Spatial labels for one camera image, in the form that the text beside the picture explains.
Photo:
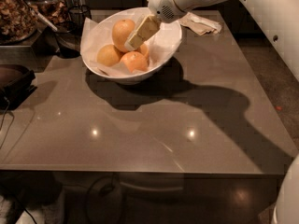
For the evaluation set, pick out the large glass snack jar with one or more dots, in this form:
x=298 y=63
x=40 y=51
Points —
x=17 y=22

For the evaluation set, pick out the front orange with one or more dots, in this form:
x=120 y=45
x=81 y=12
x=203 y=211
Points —
x=134 y=60

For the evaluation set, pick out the left orange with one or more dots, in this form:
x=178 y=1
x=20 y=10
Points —
x=109 y=55

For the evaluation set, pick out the dark glass cup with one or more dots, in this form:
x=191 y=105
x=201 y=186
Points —
x=67 y=40

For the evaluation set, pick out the white bowl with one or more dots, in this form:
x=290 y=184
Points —
x=168 y=44

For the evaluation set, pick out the large top orange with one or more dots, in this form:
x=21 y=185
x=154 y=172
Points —
x=120 y=32

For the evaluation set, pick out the metal tray stand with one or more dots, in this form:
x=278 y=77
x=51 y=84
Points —
x=31 y=52

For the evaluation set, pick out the white paper liner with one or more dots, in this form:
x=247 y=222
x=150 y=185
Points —
x=93 y=38

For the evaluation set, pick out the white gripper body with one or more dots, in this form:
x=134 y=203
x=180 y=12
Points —
x=163 y=4

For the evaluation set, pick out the black wire basket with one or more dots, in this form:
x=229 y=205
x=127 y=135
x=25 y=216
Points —
x=78 y=14

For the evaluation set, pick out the black device on left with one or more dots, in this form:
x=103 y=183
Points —
x=15 y=85

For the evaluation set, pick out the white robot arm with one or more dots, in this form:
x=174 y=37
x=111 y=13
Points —
x=278 y=19

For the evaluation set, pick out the back hidden orange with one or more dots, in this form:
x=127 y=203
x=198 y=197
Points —
x=143 y=49

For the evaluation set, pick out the crumpled paper napkin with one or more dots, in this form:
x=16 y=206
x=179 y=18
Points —
x=200 y=25

